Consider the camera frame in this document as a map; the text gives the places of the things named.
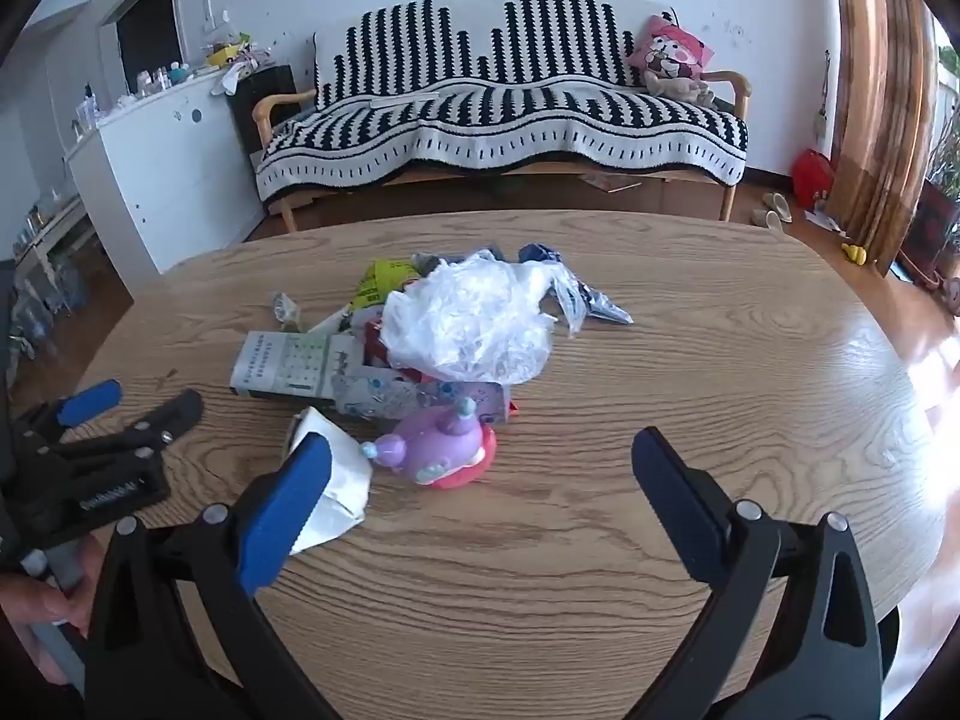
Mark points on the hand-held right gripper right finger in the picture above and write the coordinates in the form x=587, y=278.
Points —
x=675, y=510

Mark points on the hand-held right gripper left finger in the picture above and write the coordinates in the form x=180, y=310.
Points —
x=285, y=510

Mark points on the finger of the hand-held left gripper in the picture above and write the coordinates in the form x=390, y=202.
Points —
x=90, y=399
x=176, y=412

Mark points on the white paper packet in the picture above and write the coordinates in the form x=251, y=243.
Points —
x=345, y=480

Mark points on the white printed box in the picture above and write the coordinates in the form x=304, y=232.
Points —
x=281, y=367

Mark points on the small clear wrapper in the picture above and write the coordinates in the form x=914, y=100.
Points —
x=285, y=309

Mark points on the pale printed carton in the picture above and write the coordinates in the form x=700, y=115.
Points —
x=390, y=394

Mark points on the purple plastic toy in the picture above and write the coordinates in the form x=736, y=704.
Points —
x=439, y=442

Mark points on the red and white packet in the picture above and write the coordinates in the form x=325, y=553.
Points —
x=373, y=345

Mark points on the dark blue foil wrapper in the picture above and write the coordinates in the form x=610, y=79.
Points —
x=600, y=304

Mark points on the yellow green snack packet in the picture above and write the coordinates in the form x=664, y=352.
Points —
x=390, y=277

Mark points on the clear plastic bag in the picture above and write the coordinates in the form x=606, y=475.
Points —
x=465, y=315

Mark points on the person's left hand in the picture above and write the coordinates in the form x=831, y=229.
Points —
x=41, y=606

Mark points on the low wooden shelf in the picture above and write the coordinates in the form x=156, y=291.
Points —
x=52, y=232

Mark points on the white cabinet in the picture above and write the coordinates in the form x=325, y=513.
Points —
x=172, y=165

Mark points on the black box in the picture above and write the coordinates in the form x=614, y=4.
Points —
x=255, y=120

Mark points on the yellow toy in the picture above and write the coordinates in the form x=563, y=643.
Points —
x=855, y=253

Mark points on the group of small bottles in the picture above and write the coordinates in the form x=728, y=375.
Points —
x=150, y=82

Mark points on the paper sheet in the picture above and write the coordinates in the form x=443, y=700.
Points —
x=825, y=219

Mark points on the flat cardboard piece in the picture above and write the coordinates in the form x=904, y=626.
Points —
x=611, y=180

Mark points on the red bag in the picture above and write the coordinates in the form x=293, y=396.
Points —
x=812, y=176

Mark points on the colourful toy pile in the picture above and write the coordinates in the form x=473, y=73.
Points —
x=232, y=52

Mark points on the beige plush toy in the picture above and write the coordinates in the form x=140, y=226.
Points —
x=679, y=88

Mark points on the black white striped blanket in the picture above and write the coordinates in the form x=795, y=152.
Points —
x=525, y=112

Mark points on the pink printed cushion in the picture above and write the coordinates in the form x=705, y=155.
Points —
x=671, y=49

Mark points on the brown curtain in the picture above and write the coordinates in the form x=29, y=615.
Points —
x=877, y=90

